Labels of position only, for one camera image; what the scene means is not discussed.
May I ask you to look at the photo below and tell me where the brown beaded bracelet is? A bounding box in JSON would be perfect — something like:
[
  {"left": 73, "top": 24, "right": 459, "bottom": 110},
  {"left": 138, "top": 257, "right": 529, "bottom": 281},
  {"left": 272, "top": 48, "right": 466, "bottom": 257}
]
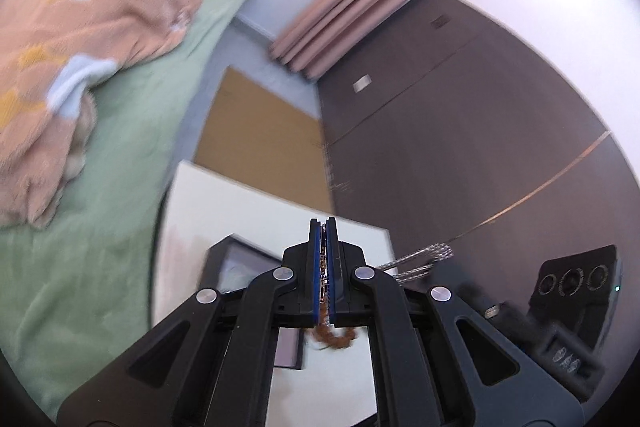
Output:
[{"left": 311, "top": 227, "right": 357, "bottom": 353}]

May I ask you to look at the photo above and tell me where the brown cardboard sheet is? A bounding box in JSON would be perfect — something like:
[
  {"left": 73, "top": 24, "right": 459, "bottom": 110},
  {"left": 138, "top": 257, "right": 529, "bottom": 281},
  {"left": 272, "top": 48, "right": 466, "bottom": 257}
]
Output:
[{"left": 192, "top": 66, "right": 336, "bottom": 215}]

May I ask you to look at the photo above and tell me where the black jewelry tray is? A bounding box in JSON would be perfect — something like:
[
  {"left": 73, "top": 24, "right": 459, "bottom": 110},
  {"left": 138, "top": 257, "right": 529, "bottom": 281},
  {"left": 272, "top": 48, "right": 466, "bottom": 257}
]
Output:
[{"left": 199, "top": 234, "right": 307, "bottom": 371}]

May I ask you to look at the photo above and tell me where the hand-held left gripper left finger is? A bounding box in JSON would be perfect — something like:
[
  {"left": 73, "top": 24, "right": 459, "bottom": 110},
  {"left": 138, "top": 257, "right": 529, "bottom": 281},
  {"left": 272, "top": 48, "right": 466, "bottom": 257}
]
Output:
[{"left": 56, "top": 218, "right": 324, "bottom": 427}]

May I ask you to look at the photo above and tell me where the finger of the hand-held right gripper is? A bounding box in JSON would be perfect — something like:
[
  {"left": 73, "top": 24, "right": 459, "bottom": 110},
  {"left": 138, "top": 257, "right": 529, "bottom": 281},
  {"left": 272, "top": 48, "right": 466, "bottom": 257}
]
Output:
[{"left": 442, "top": 263, "right": 538, "bottom": 350}]

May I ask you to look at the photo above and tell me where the silver chain necklace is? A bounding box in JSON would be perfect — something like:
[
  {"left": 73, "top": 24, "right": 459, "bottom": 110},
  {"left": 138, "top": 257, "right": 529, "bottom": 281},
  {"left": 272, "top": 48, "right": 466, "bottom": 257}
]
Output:
[{"left": 376, "top": 244, "right": 457, "bottom": 286}]

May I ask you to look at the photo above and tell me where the peach floral blanket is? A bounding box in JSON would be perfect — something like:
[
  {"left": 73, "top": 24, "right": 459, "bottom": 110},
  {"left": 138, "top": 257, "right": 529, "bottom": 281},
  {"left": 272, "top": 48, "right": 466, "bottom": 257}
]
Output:
[{"left": 0, "top": 0, "right": 204, "bottom": 229}]

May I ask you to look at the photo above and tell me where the green bed sheet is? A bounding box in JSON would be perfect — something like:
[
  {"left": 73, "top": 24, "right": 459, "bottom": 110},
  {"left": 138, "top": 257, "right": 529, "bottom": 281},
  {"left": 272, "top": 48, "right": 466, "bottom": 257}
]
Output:
[{"left": 0, "top": 0, "right": 262, "bottom": 423}]

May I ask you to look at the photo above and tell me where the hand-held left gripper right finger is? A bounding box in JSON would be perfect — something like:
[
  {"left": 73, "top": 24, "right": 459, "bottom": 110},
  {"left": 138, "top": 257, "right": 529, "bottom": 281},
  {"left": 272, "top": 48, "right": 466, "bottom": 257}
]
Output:
[{"left": 326, "top": 217, "right": 586, "bottom": 427}]

